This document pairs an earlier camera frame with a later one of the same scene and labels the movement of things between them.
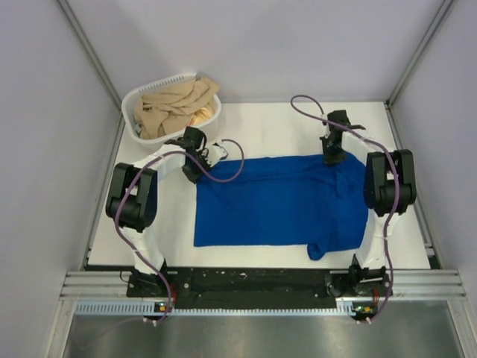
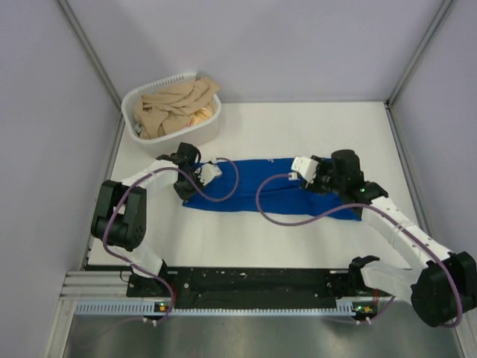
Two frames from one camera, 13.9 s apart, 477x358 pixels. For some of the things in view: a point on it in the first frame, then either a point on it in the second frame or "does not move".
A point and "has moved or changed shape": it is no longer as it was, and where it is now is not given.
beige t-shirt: [168, 111] does not move
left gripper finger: [193, 172] to [184, 189]
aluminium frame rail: [95, 286] does not move
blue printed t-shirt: [294, 201] has moved or changed shape
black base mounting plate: [258, 289] does not move
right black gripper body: [332, 154] to [324, 180]
